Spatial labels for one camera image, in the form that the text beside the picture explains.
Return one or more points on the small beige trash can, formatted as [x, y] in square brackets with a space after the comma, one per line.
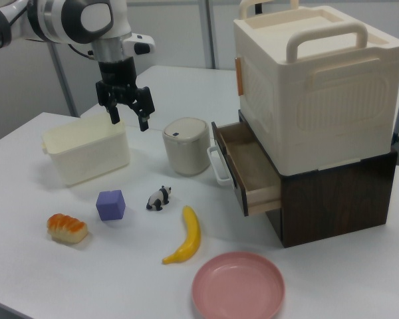
[186, 149]

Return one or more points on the purple cube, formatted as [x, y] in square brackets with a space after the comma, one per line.
[110, 206]

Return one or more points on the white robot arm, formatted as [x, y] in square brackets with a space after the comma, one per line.
[53, 20]

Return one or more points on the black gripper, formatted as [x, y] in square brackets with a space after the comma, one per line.
[116, 74]

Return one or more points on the translucent white plastic box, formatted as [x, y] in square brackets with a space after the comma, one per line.
[86, 156]

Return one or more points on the pink plastic plate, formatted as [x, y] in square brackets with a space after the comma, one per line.
[237, 285]

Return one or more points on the yellow toy banana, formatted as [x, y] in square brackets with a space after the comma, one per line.
[191, 232]

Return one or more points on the toy bread loaf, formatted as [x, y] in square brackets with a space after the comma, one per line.
[66, 228]

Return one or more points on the dark wood drawer cabinet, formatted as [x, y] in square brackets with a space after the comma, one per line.
[336, 206]

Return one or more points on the panda toy figure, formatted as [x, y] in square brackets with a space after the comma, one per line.
[158, 198]

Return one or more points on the large cream storage box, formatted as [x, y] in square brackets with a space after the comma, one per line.
[319, 109]

